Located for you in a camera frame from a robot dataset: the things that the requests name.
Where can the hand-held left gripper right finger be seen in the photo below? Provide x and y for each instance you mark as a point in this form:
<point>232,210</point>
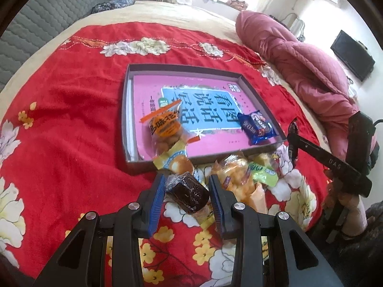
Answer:
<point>216,207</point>

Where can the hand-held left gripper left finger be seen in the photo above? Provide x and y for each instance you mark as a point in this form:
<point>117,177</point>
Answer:
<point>158,204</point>

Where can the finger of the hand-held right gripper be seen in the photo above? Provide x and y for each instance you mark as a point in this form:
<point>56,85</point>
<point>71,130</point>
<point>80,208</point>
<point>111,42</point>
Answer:
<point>326,158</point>

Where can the clear packet brown cake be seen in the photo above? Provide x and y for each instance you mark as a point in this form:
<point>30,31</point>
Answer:
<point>187,192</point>

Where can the yellow bread packet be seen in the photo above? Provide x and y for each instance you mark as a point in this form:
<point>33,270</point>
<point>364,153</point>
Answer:
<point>176,161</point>

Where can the green snack packet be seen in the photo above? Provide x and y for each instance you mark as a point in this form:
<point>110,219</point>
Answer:
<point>264,175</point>

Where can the grey cardboard box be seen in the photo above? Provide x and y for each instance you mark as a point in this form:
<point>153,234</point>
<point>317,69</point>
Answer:
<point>127,119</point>

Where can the person's right forearm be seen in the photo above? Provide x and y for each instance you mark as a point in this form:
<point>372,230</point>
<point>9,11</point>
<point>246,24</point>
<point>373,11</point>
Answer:
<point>359,260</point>

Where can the person's right hand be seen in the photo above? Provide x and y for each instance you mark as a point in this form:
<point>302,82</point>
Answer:
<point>351,212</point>

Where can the orange puffed snack packet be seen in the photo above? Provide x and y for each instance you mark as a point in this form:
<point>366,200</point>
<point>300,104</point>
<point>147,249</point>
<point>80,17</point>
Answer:
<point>235,175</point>

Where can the pink book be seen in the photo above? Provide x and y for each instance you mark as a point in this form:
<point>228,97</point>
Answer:
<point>209,143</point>

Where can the blue cookie packet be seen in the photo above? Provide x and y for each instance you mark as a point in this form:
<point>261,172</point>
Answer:
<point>257,127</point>

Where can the orange label peanut packet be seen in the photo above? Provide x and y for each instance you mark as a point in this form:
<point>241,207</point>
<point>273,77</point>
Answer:
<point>166,128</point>

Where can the black television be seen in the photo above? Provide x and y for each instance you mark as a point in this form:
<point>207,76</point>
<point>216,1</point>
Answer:
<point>353,55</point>

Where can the pink quilt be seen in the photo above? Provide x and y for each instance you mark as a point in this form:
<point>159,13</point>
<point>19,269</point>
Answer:
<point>302,65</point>

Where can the red floral blanket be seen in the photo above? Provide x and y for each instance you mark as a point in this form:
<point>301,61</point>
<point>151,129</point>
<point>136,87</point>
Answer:
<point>74,110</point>

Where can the white metal rack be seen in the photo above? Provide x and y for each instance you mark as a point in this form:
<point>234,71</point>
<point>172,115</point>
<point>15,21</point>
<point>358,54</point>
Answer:
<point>297,27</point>

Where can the small pink cloth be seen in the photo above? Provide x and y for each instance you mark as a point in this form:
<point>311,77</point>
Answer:
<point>237,4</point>

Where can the dark floral cloth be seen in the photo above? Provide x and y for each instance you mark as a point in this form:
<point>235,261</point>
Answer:
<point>112,4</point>

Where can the grey quilted headboard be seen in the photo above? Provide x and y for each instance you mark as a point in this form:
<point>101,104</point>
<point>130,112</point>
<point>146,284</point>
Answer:
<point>45,15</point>

